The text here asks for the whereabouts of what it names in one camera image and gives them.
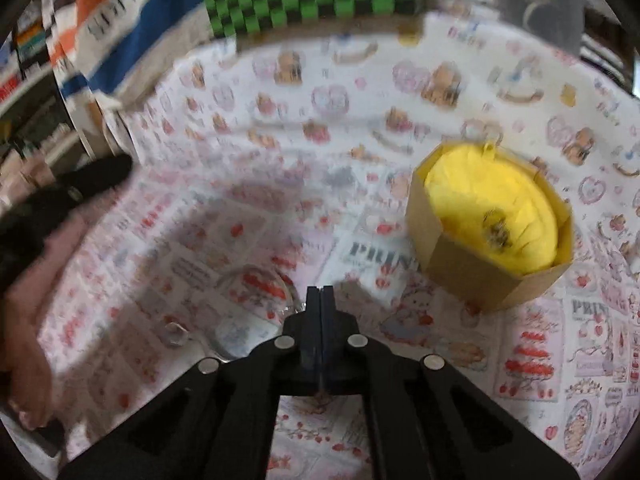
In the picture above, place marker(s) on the yellow plush toy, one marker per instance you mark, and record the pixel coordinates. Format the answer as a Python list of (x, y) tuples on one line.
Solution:
[(492, 200)]

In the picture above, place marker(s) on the black white striped cloth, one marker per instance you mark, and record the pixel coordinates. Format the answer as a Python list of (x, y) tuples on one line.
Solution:
[(602, 57)]

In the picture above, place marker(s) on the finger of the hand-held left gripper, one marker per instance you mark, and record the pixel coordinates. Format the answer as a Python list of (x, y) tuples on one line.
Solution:
[(100, 172)]

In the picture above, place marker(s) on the striped orange blue blanket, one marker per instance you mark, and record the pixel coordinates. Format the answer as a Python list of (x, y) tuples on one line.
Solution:
[(125, 25)]

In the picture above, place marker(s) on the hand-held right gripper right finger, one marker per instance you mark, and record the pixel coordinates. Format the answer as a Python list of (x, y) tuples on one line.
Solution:
[(329, 322)]

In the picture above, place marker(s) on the bear print white cloth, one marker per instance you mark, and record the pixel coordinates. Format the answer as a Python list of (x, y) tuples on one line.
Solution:
[(360, 95)]

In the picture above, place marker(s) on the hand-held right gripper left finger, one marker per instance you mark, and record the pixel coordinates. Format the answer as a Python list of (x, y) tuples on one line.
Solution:
[(312, 322)]

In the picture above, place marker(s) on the person's left hand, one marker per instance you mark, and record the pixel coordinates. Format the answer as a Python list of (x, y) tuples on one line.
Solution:
[(40, 310)]

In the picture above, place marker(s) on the dark gold brooch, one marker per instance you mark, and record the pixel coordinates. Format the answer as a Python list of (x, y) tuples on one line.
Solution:
[(496, 230)]

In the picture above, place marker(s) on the strawberry print pink cloth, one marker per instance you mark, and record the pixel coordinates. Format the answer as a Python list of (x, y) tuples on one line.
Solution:
[(200, 280)]

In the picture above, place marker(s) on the clear plastic cup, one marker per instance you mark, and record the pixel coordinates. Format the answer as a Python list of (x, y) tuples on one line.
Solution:
[(540, 7)]

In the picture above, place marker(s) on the brown cardboard jewelry box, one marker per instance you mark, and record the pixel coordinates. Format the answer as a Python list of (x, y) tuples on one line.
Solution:
[(475, 275)]

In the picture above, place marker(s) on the bookshelf with books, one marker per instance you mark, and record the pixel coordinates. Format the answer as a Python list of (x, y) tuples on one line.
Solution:
[(35, 90)]

